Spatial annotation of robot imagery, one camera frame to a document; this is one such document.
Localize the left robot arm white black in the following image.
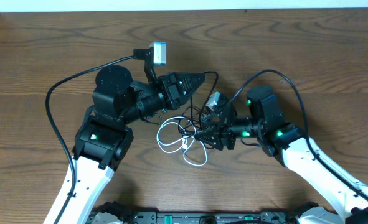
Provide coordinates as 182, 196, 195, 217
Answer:
44, 65, 205, 223

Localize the black left camera cable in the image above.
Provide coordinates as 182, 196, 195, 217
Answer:
45, 48, 150, 224

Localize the black USB cable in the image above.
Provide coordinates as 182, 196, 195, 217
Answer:
177, 70, 219, 142

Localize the white USB cable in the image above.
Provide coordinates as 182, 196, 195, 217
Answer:
156, 116, 209, 167

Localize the black camera cable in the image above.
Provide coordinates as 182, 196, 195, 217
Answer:
45, 48, 150, 224
220, 68, 368, 215

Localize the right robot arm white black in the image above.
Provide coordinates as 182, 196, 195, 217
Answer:
195, 85, 368, 223

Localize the black right camera cable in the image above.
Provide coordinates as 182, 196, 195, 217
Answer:
220, 68, 368, 215

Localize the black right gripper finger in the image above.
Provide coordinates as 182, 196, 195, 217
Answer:
194, 129, 224, 149
201, 113, 221, 129

